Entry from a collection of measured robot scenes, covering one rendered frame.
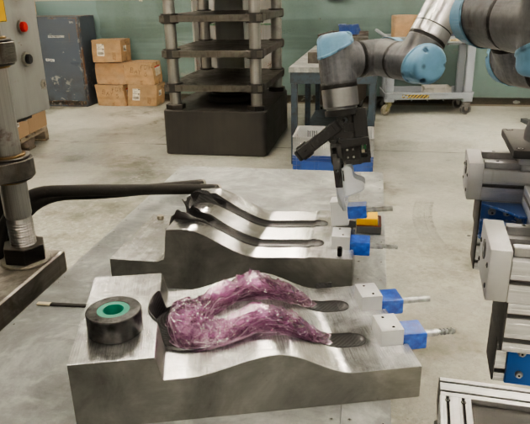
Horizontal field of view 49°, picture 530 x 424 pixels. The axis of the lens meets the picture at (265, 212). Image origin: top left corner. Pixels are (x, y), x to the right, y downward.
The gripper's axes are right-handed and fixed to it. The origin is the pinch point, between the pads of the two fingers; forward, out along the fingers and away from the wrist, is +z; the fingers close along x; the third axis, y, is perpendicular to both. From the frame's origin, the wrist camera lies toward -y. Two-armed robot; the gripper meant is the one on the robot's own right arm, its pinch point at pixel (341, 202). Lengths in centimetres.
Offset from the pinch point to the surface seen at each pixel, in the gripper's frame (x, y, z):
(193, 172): 64, -54, -3
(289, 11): 626, -89, -124
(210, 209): -5.7, -27.8, -2.2
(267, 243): -9.3, -15.4, 5.4
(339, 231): -10.5, -0.2, 3.9
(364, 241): -11.7, 4.7, 6.1
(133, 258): -16.3, -42.6, 4.5
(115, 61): 593, -312, -93
